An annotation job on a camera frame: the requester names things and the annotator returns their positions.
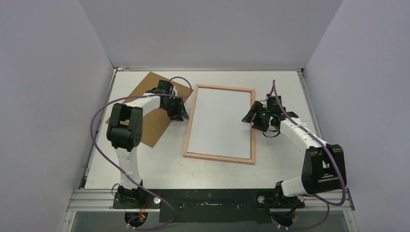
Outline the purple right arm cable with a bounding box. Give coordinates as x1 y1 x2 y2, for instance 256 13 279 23
271 79 347 230

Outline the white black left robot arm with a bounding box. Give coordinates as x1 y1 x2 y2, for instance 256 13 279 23
106 80 189 208

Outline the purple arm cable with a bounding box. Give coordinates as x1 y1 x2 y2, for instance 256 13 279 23
271 79 347 230
90 76 193 231

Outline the aluminium table edge rail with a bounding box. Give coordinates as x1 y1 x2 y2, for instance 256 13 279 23
296 68 337 189

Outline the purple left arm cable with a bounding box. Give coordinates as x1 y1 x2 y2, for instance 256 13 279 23
90 76 193 231

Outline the blue landscape photo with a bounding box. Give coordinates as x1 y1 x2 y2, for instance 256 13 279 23
187 87 252 160

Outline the pink wooden photo frame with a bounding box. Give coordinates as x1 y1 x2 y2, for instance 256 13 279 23
183 84 257 165

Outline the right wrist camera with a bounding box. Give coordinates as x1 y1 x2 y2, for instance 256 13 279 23
265 95 281 112

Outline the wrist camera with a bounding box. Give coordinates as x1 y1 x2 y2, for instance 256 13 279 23
265 95 281 112
146 80 177 96

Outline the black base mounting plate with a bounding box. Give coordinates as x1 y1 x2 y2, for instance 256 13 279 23
113 188 305 224

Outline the aluminium front rail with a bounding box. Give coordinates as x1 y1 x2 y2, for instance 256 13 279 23
67 189 355 212

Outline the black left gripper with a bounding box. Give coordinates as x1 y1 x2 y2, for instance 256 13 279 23
161 96 188 121

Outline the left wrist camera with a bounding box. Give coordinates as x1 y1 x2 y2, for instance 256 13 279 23
146 80 177 96

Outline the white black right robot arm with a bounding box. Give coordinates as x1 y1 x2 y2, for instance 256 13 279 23
242 101 347 207

